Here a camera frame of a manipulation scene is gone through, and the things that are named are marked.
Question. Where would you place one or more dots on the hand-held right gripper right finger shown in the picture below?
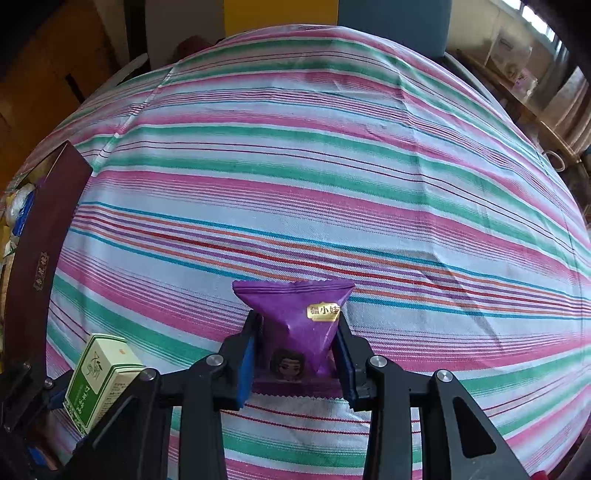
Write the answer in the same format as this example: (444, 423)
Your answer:
(347, 374)

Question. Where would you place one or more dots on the white bag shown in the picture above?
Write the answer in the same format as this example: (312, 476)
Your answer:
(554, 161)

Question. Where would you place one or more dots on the wooden wardrobe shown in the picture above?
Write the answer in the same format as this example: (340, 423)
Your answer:
(41, 83)

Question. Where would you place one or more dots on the wooden side table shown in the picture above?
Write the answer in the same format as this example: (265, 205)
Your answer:
(531, 115)

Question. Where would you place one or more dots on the small pale bottle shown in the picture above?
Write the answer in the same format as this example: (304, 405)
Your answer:
(527, 83)

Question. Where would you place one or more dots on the maroon tin box gold inside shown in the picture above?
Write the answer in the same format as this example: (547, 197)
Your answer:
(46, 230)

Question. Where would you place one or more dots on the white printed carton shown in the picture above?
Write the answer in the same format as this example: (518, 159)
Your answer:
(508, 53)

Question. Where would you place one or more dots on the window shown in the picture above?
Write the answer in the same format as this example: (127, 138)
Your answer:
(531, 18)

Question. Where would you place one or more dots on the beige curtain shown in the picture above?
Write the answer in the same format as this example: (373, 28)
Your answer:
(565, 106)

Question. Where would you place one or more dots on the red-brown cushion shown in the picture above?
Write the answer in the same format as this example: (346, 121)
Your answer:
(193, 48)

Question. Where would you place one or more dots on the striped pink green cloth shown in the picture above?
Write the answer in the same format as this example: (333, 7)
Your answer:
(323, 184)

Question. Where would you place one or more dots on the purple snack packet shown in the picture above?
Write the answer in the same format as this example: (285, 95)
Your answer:
(295, 318)

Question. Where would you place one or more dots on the green white carton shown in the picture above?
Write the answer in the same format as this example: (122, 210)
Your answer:
(99, 383)

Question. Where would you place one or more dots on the grey yellow blue sofa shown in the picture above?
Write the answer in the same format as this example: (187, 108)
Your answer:
(392, 23)

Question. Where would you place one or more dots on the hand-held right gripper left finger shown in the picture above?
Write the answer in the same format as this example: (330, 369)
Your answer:
(246, 369)

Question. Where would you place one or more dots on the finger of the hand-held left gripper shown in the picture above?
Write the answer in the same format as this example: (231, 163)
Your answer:
(57, 393)

